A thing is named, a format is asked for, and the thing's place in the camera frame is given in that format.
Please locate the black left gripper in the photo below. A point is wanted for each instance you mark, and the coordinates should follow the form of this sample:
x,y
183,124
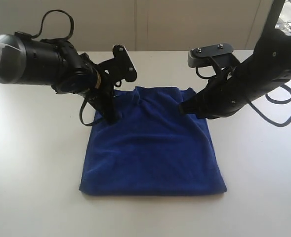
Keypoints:
x,y
83,77

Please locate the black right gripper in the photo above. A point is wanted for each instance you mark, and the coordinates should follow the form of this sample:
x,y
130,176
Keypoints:
x,y
250,80

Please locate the blue towel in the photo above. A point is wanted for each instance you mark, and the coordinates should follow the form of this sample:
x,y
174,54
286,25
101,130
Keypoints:
x,y
152,150

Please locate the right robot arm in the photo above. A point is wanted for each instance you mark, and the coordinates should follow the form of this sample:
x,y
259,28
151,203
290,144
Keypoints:
x,y
273,45

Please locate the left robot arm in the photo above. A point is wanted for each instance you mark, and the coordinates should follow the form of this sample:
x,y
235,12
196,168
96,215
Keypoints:
x,y
56,64

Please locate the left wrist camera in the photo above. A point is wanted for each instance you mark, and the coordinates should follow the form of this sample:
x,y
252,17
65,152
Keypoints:
x,y
120,66

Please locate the dark window frame post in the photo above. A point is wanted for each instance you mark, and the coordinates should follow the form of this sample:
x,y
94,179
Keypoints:
x,y
273,15

